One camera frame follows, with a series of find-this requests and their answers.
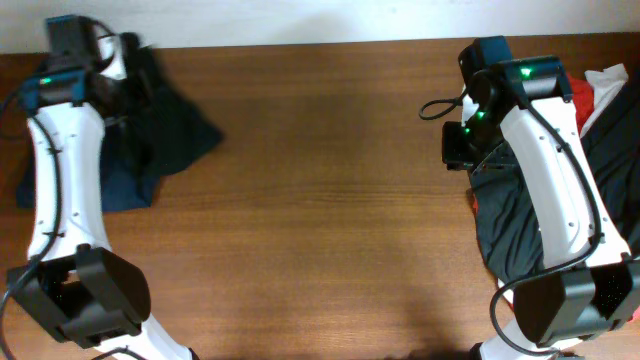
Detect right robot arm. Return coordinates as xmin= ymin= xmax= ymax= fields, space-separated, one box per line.
xmin=442 ymin=36 xmax=639 ymax=360

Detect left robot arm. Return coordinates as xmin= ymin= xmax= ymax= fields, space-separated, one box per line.
xmin=5 ymin=15 xmax=194 ymax=359

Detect folded navy blue garment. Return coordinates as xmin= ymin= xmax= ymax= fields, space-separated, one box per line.
xmin=15 ymin=149 xmax=160 ymax=213

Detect black garment with white letters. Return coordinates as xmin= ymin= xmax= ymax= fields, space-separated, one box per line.
xmin=470 ymin=74 xmax=639 ymax=281

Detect black shorts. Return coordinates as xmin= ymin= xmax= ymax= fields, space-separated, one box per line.
xmin=101 ymin=47 xmax=224 ymax=177

